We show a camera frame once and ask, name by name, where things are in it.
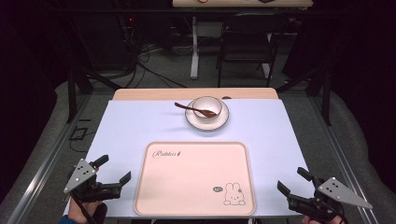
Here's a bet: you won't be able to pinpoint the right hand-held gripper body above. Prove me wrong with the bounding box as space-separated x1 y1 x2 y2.
288 176 374 223

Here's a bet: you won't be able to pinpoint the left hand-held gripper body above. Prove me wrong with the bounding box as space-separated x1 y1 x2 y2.
64 158 122 224

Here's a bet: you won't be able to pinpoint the pink tray with rabbit print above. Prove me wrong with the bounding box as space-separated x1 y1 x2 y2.
134 141 257 217

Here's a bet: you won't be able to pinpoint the brown wooden spoon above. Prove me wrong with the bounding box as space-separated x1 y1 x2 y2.
174 101 219 119

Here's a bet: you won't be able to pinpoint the white plate with dark rim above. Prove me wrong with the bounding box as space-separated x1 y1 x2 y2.
184 98 231 132

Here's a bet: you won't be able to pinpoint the white bowl with dark rim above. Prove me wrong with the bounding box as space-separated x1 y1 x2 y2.
190 95 224 119

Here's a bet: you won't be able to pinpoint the person's left hand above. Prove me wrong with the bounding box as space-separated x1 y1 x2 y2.
67 200 103 224

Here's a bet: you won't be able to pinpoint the person's right hand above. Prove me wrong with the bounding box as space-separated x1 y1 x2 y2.
301 215 344 224

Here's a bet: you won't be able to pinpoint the pale blue table mat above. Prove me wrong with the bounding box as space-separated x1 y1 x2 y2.
63 99 316 219

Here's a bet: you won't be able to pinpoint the black metal stand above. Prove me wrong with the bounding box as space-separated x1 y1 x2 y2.
275 66 333 127
64 18 124 124

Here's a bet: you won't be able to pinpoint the light wooden table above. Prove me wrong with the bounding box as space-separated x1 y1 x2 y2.
111 87 279 102

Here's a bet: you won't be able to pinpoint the black chair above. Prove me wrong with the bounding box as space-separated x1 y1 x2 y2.
216 12 289 89

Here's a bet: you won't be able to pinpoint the wooden desk with white legs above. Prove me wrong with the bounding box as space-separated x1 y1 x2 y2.
171 0 314 80

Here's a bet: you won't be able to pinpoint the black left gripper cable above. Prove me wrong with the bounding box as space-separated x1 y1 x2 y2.
70 190 92 224

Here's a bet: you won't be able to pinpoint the aluminium floor rail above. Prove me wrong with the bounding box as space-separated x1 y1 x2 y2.
306 94 382 224
6 92 92 224

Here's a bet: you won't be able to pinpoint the black square floor bracket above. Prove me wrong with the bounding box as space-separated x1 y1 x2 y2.
68 118 92 142

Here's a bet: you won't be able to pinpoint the black floor cables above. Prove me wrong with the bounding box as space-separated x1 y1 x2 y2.
122 18 190 90

